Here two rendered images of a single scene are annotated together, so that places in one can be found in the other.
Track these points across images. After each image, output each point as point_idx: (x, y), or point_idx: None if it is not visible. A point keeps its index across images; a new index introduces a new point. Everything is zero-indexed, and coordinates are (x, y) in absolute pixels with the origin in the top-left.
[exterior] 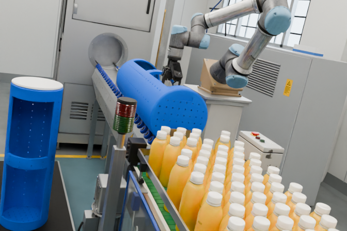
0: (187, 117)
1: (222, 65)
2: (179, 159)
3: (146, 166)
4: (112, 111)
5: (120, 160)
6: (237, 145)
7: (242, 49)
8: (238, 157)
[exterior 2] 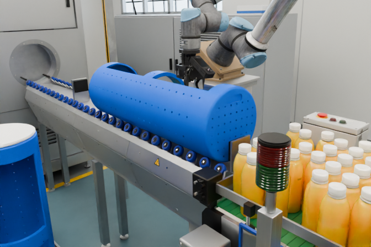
0: (239, 120)
1: (226, 46)
2: (338, 190)
3: (255, 207)
4: (95, 134)
5: (277, 229)
6: (328, 138)
7: (244, 21)
8: (360, 154)
